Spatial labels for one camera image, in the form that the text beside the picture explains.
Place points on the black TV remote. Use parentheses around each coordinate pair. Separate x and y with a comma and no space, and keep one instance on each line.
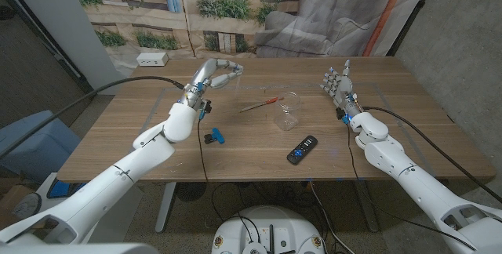
(302,150)

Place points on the black backdrop stand pole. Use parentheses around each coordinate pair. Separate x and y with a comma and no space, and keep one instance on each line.
(415,11)

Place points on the white base with blue panels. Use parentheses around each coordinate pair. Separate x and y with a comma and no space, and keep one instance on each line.
(59,189)

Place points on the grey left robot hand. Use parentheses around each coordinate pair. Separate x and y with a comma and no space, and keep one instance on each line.
(204,75)

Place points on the printed fabric backdrop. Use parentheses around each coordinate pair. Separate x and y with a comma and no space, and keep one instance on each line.
(274,19)

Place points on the white pillar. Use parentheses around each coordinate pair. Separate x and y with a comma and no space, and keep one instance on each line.
(66,30)

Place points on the clear plastic beaker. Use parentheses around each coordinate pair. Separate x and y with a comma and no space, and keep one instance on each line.
(287,120)

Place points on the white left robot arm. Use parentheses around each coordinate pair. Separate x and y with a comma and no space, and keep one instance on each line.
(110,183)

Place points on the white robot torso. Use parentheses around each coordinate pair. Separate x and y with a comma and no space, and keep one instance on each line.
(270,222)

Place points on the white table leg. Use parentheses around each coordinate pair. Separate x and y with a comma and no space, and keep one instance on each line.
(368,211)
(164,211)

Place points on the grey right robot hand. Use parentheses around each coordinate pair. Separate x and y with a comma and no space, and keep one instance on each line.
(344,89)

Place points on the white power strip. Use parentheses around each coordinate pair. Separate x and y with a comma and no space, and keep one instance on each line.
(152,59)

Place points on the black round floor fan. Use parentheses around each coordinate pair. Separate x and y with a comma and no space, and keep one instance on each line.
(190,190)

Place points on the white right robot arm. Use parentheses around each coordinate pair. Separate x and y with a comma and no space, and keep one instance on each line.
(415,185)

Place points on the grey tape strip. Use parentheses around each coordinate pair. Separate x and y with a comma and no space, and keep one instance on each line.
(386,97)
(155,107)

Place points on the blue-grey storage bin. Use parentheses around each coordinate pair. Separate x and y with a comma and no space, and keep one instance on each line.
(35,144)

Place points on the blue and black binder clip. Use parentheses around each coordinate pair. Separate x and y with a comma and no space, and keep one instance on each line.
(218,136)

